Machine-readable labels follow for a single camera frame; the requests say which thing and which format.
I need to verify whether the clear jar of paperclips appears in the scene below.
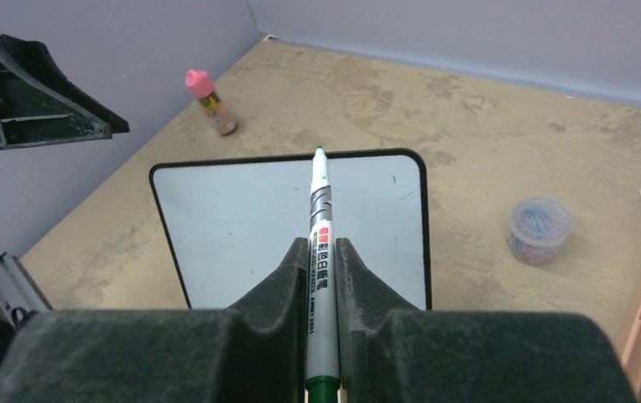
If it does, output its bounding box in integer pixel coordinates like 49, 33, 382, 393
508, 197, 573, 266

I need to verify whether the aluminium frame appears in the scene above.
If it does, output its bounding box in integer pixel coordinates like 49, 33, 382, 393
0, 253, 52, 312

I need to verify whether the pink cap bottle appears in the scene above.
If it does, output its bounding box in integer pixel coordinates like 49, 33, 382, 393
185, 70, 238, 136

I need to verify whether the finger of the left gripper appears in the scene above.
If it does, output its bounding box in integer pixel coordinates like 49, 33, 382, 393
0, 34, 130, 150

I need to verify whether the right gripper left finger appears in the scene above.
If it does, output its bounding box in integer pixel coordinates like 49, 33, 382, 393
0, 238, 308, 402

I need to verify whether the small whiteboard black frame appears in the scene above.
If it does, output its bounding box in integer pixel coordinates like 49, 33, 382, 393
149, 149, 432, 309

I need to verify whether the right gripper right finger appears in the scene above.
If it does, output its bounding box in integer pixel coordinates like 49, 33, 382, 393
336, 238, 635, 402

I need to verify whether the green whiteboard marker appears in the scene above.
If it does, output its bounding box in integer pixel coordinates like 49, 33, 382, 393
305, 146, 341, 402

